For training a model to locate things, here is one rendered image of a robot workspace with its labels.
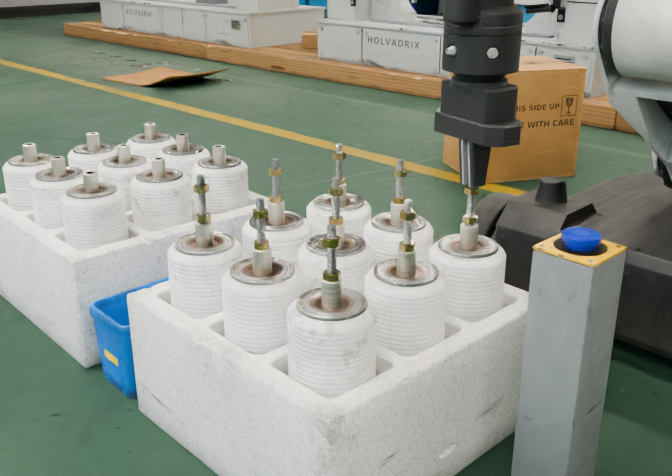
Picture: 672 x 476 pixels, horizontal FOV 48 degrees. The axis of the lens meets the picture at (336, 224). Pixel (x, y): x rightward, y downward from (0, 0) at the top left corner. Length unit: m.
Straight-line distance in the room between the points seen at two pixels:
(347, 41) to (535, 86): 1.68
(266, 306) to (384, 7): 2.92
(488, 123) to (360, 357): 0.30
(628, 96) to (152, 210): 0.74
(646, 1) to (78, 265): 0.85
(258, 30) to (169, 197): 3.01
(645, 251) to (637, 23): 0.33
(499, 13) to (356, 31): 2.73
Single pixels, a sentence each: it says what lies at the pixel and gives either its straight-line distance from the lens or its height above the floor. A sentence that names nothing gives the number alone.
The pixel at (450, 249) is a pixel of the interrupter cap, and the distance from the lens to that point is 0.95.
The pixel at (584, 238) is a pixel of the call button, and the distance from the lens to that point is 0.80.
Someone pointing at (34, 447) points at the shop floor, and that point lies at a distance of 1.09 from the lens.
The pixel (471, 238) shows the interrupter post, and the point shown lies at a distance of 0.95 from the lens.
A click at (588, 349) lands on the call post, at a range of 0.83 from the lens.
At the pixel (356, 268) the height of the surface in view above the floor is 0.24.
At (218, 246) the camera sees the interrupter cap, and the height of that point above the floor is 0.25.
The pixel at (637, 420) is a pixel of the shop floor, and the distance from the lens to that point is 1.14.
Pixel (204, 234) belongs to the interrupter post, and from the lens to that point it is 0.96.
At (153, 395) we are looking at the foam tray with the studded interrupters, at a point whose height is 0.05.
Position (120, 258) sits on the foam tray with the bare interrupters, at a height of 0.16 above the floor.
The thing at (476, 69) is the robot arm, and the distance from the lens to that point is 0.86.
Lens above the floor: 0.61
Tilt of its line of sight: 20 degrees down
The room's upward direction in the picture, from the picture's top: straight up
